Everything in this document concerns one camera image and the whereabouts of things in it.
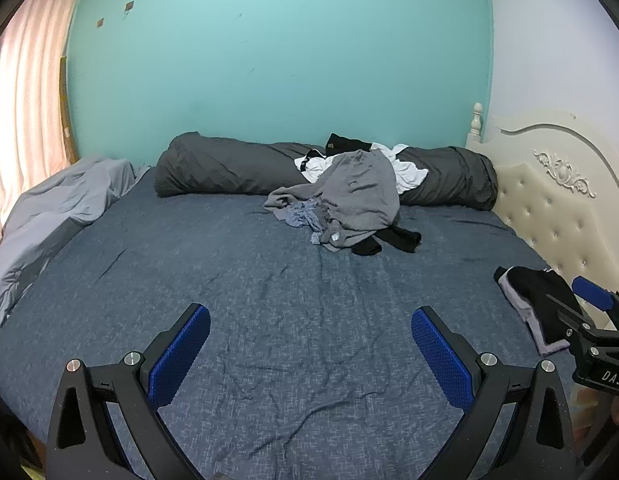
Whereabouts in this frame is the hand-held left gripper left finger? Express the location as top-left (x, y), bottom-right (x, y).
top-left (46, 303), bottom-right (211, 480)

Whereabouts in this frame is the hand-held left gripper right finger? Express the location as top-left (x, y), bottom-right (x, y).
top-left (411, 306), bottom-right (576, 480)

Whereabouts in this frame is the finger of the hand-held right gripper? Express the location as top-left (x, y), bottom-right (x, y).
top-left (572, 276), bottom-right (619, 331)
top-left (546, 294), bottom-right (601, 343)

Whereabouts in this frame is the grey knit sweater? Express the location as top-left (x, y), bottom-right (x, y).
top-left (314, 150), bottom-right (401, 235)

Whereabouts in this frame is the folded black and lavender garment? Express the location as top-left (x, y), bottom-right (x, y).
top-left (493, 266), bottom-right (597, 357)

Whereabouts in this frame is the cream tufted headboard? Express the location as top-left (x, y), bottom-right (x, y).
top-left (464, 102), bottom-right (619, 331)

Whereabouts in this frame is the blue checked cloth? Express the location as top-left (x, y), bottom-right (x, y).
top-left (276, 199), bottom-right (335, 246)

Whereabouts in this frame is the dark grey rolled duvet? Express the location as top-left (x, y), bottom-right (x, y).
top-left (153, 131), bottom-right (499, 212)

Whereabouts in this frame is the crumpled grey garment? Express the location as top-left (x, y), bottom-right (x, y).
top-left (263, 186), bottom-right (390, 253)

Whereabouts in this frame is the light grey blanket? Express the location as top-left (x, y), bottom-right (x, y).
top-left (0, 155), bottom-right (152, 341)

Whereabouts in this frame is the black garment with gold label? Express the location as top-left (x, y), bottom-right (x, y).
top-left (325, 133), bottom-right (373, 157)

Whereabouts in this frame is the pink curtain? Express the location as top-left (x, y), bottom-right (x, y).
top-left (0, 0), bottom-right (90, 256)

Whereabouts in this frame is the wooden frame strip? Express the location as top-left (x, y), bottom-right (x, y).
top-left (58, 55), bottom-right (81, 163)

